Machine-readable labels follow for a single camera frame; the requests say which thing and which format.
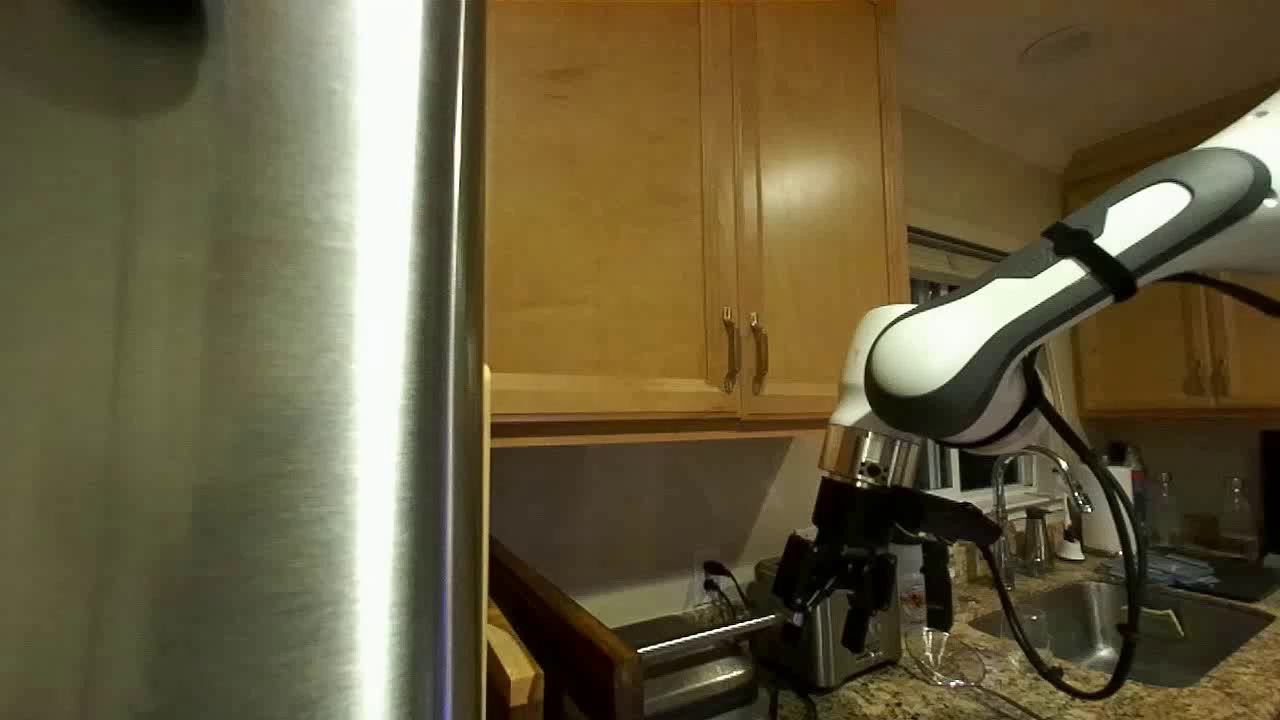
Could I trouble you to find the wall outlet with black plug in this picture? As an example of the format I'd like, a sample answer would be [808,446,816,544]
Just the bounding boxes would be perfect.
[696,555,756,620]

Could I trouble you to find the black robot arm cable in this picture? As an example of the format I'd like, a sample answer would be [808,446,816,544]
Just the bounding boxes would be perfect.
[983,274,1280,705]

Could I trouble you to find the clear bottle with black lid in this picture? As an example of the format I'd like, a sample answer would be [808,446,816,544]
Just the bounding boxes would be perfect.
[893,542,931,631]

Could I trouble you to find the dark striped wooden cutting board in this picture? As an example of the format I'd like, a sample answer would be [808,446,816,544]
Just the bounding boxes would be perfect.
[488,536,648,720]

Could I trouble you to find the stainless steel sink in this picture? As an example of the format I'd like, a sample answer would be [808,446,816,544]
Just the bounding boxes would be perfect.
[973,573,1275,691]

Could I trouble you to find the light wooden board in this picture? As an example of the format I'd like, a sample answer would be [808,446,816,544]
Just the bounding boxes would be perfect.
[484,595,547,720]

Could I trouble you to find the stainless steel refrigerator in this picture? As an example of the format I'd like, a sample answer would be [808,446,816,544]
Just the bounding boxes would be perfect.
[0,0,494,720]

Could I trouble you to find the stainless steel toaster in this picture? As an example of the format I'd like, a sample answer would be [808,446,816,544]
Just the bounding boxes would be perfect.
[756,573,906,691]

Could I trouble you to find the wooden wall cabinet carcass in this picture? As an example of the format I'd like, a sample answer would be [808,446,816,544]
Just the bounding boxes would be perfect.
[484,0,914,452]

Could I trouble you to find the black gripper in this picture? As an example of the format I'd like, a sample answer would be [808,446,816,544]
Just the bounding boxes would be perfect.
[774,475,914,658]

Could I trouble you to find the chrome kitchen faucet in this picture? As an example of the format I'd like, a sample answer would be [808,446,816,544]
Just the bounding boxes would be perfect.
[990,446,1095,593]

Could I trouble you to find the wooden wall cabinets by sink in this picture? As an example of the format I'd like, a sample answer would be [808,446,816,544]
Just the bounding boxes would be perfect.
[1060,75,1280,419]

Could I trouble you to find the clear glass bottle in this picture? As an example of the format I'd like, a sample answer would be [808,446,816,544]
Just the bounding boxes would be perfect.
[1152,469,1184,552]
[1216,472,1262,555]

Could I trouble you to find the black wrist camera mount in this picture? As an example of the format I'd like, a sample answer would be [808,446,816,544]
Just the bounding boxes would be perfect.
[876,484,1010,552]

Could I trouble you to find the small soap dispenser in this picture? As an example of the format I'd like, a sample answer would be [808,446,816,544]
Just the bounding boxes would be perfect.
[1057,496,1092,568]

